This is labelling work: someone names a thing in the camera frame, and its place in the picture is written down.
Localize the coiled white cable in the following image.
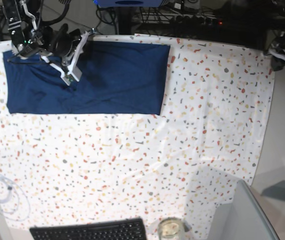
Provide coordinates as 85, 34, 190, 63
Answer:
0, 172, 31, 222

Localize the blue box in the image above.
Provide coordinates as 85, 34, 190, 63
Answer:
93, 0, 170, 8

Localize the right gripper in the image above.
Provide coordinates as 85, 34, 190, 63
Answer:
41, 23, 82, 63

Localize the white terrazzo tablecloth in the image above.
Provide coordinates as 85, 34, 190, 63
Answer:
0, 34, 275, 240

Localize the black power strip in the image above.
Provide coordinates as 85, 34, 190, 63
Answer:
174, 14, 224, 26

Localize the black keyboard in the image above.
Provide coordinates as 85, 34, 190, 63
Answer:
29, 218, 147, 240

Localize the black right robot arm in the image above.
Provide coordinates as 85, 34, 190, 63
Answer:
2, 0, 82, 62

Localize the dark blue t-shirt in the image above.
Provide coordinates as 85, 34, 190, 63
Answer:
3, 41, 170, 115

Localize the grey monitor back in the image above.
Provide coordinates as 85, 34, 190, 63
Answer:
207, 180, 279, 240

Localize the glass jar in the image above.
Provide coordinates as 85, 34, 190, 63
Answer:
157, 217, 185, 240

